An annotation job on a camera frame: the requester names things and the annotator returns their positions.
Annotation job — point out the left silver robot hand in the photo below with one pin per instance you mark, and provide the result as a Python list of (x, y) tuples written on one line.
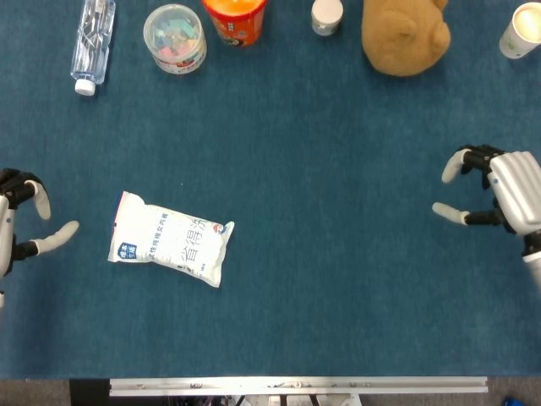
[(6, 199)]

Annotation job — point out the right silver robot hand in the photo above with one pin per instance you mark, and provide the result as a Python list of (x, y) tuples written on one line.
[(517, 190)]

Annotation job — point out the white printed bag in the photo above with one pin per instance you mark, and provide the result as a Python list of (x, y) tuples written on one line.
[(169, 243)]

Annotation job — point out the white paper cup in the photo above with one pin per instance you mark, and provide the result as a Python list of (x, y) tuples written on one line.
[(522, 31)]

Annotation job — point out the clear plastic water bottle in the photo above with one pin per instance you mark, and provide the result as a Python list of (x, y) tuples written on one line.
[(94, 42)]

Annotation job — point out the brown plush toy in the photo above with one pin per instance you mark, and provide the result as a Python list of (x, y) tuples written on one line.
[(401, 38)]

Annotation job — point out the small blue object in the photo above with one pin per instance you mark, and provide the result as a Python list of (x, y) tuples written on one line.
[(512, 402)]

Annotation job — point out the blue felt table cloth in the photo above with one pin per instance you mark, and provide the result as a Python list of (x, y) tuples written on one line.
[(296, 169)]

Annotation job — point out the clear jar of colourful clips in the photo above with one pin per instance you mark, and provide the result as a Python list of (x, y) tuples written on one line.
[(175, 38)]

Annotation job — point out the small white-lidded jar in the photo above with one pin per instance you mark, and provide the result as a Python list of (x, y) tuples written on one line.
[(326, 14)]

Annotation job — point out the orange instant noodle cup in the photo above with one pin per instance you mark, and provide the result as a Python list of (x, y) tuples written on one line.
[(234, 21)]

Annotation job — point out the aluminium profile rail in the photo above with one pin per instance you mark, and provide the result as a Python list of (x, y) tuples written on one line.
[(296, 385)]

